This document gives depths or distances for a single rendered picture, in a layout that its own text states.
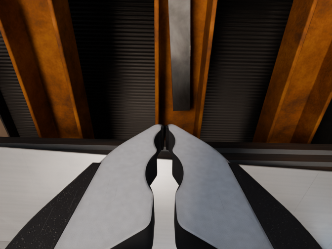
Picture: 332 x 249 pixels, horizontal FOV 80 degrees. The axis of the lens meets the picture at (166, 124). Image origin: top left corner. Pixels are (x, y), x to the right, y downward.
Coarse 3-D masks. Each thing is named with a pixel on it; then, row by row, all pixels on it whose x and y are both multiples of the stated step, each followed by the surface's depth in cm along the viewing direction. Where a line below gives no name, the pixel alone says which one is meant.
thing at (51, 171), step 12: (24, 156) 21; (36, 156) 21; (48, 156) 21; (60, 156) 21; (72, 156) 21; (84, 156) 21; (96, 156) 21; (36, 168) 22; (48, 168) 22; (60, 168) 22; (72, 168) 22; (84, 168) 22; (36, 180) 23; (48, 180) 23; (60, 180) 23; (72, 180) 23; (48, 192) 24
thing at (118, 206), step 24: (144, 144) 10; (120, 168) 8; (144, 168) 8; (96, 192) 7; (120, 192) 7; (144, 192) 7; (72, 216) 6; (96, 216) 6; (120, 216) 6; (144, 216) 6; (72, 240) 6; (96, 240) 6; (120, 240) 6; (144, 240) 6
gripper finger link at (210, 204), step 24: (168, 144) 12; (192, 144) 10; (192, 168) 8; (216, 168) 8; (192, 192) 7; (216, 192) 7; (240, 192) 7; (192, 216) 7; (216, 216) 7; (240, 216) 7; (192, 240) 6; (216, 240) 6; (240, 240) 6; (264, 240) 6
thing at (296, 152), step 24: (0, 144) 24; (24, 144) 24; (48, 144) 24; (72, 144) 24; (96, 144) 24; (120, 144) 24; (216, 144) 24; (240, 144) 25; (264, 144) 25; (288, 144) 25; (312, 144) 25; (312, 168) 23
